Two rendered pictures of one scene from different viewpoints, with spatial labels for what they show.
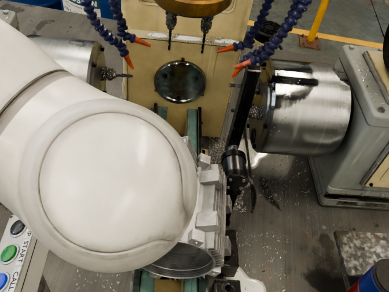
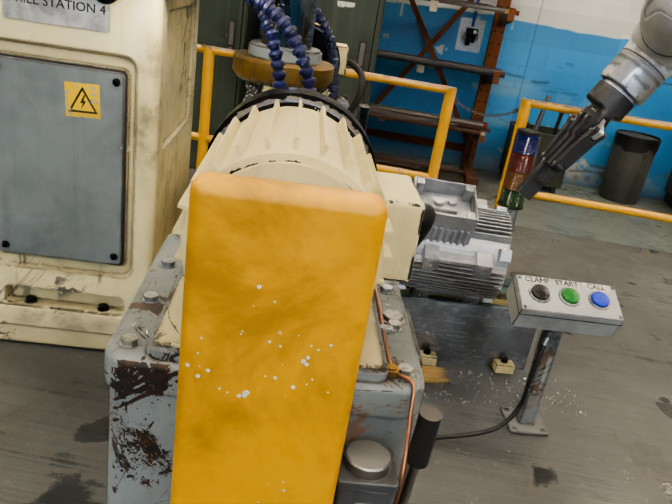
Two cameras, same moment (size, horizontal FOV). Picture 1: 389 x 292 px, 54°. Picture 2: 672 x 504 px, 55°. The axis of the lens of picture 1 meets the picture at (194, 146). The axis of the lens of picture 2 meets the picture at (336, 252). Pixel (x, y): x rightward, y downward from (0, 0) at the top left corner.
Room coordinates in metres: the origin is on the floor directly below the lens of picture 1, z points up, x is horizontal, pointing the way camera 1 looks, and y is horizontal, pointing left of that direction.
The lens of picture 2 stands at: (0.62, 1.24, 1.48)
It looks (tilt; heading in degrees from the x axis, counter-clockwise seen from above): 23 degrees down; 272
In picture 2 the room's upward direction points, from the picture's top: 9 degrees clockwise
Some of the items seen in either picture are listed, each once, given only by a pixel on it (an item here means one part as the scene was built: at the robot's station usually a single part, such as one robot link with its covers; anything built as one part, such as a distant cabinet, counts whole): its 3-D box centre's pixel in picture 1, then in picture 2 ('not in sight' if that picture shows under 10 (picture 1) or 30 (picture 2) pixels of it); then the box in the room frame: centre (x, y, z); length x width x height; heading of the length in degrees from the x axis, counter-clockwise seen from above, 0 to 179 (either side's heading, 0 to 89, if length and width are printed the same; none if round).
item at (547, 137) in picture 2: not in sight; (539, 141); (-0.87, -4.62, 0.41); 0.52 x 0.47 x 0.82; 179
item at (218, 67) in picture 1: (179, 81); not in sight; (0.91, 0.08, 0.97); 0.30 x 0.11 x 0.34; 97
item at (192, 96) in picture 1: (180, 83); not in sight; (0.85, 0.07, 1.02); 0.15 x 0.02 x 0.15; 97
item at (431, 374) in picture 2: not in sight; (397, 372); (0.50, 0.17, 0.80); 0.21 x 0.05 x 0.01; 12
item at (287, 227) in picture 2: not in sight; (310, 331); (0.65, 0.68, 1.16); 0.33 x 0.26 x 0.42; 97
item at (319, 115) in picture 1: (303, 109); not in sight; (0.80, -0.27, 1.04); 0.41 x 0.25 x 0.25; 97
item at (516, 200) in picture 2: not in sight; (512, 197); (0.26, -0.31, 1.05); 0.06 x 0.06 x 0.04
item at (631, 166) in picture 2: not in sight; (627, 167); (-1.71, -4.68, 0.30); 0.39 x 0.39 x 0.60
